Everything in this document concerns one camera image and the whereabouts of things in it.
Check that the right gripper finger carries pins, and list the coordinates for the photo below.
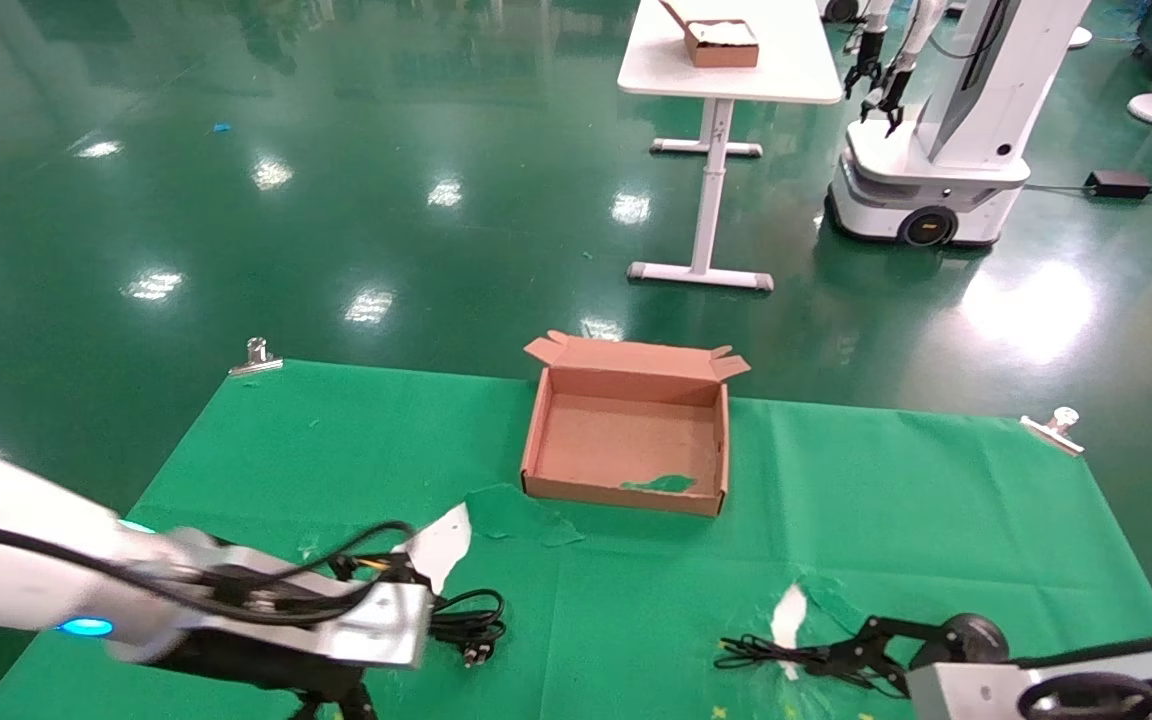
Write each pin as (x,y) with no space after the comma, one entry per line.
(866,675)
(886,627)

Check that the green table cloth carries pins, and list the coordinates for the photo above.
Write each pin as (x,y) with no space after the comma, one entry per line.
(836,500)

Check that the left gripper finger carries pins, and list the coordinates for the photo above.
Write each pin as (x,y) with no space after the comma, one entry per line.
(358,705)
(309,710)

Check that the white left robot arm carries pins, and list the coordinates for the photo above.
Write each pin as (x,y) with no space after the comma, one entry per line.
(6,590)

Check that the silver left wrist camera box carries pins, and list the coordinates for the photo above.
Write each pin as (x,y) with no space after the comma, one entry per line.
(386,620)

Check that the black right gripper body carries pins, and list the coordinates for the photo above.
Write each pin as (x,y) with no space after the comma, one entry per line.
(973,637)

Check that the open brown cardboard box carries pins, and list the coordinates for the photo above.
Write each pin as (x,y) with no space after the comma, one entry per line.
(626,440)

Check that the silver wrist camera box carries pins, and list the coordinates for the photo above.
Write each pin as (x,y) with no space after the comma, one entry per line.
(966,695)
(386,620)

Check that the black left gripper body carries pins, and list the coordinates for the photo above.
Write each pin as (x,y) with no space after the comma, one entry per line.
(256,668)

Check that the white wheeled robot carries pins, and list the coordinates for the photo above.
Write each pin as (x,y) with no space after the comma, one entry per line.
(976,100)

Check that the silver binder clip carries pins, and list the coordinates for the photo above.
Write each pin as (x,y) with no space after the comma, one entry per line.
(1054,432)
(256,362)

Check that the green scrap in box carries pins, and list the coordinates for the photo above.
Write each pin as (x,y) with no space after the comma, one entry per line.
(661,484)

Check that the small box with white filling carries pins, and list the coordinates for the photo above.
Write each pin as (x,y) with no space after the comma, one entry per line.
(721,50)

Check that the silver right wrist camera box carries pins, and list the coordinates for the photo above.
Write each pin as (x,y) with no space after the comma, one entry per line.
(966,695)

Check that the white standing table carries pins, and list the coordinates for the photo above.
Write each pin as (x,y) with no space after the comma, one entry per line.
(786,70)

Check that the black floor power brick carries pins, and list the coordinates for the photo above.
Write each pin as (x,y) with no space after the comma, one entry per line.
(1118,183)

